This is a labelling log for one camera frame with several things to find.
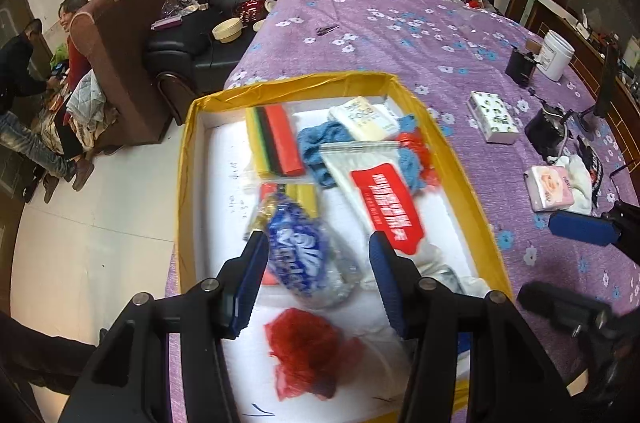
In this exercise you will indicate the multicoloured sponge pack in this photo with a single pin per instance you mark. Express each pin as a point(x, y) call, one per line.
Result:
point(300, 195)
point(277, 138)

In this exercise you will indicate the white cloth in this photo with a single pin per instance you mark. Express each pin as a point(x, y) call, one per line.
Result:
point(580, 173)

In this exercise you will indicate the brown armchair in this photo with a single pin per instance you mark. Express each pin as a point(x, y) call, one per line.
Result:
point(130, 53)

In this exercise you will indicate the black upright stand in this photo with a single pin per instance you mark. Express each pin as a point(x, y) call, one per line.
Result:
point(607, 78)

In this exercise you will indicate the yellow cardboard box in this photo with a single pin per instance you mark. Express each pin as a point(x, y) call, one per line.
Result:
point(187, 203)

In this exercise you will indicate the black round device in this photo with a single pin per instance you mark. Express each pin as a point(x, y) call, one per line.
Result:
point(547, 130)

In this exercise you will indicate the blue and red crochet cloth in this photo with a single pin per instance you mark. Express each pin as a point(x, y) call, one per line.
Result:
point(415, 153)

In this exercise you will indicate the small white bowl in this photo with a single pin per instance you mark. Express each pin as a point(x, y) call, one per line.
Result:
point(260, 25)

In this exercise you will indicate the purple floral bed sheet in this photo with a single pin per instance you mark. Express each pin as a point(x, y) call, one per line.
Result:
point(400, 43)

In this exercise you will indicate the black hair clip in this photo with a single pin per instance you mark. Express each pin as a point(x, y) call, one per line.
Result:
point(327, 29)

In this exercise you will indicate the white printed tissue pack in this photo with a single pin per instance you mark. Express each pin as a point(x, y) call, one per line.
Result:
point(492, 118)

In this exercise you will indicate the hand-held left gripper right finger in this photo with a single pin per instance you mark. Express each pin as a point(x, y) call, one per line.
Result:
point(387, 288)

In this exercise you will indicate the black box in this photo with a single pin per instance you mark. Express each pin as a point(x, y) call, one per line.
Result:
point(520, 65)

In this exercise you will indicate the clear bag with red label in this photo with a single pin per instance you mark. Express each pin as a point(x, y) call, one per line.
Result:
point(385, 198)

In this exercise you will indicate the pale quilt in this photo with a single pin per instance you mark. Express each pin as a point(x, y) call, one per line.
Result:
point(85, 103)

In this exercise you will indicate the pink tissue pack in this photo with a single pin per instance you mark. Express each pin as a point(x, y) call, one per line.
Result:
point(550, 187)

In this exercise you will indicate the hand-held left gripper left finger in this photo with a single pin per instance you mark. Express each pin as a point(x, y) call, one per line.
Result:
point(250, 285)

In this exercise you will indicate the wooden sideboard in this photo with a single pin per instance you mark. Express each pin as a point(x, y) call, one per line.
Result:
point(580, 33)

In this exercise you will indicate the white plastic bucket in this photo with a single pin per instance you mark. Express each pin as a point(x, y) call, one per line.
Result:
point(555, 53)

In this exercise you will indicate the red basket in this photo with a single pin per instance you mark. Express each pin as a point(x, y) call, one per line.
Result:
point(250, 9)

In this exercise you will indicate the black printed pouch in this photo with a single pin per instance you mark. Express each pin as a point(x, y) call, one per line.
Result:
point(597, 173)

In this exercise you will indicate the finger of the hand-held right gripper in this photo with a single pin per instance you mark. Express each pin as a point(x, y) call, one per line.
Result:
point(555, 300)
point(582, 228)

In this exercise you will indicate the cream bowl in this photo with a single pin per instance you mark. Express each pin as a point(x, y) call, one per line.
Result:
point(227, 29)

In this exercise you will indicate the clear plastic bag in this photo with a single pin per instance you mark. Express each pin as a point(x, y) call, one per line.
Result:
point(180, 3)

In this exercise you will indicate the blue tissue pack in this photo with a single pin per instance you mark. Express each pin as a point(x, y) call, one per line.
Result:
point(300, 253)

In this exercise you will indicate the purple pouch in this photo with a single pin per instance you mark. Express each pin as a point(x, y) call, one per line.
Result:
point(167, 23)

